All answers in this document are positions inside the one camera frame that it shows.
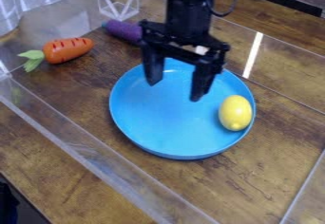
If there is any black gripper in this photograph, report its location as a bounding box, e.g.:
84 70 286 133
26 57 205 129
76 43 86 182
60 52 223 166
139 0 231 102

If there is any yellow toy lemon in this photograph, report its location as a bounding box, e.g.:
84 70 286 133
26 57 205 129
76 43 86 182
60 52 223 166
217 95 252 131

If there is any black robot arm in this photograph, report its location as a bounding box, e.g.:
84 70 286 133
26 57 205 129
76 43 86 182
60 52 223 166
139 0 229 102

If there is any blue round plastic tray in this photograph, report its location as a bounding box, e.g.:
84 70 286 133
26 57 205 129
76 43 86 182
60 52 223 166
109 59 254 160

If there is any purple toy eggplant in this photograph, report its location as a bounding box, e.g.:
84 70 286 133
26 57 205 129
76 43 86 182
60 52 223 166
101 19 141 44

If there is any orange toy carrot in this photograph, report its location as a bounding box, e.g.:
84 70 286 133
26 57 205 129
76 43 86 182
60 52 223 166
18 37 93 72

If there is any clear acrylic corner bracket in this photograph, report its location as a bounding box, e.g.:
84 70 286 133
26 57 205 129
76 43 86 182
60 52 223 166
96 0 139 21

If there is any clear acrylic enclosure wall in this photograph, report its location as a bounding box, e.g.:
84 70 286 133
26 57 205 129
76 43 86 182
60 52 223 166
0 0 325 224

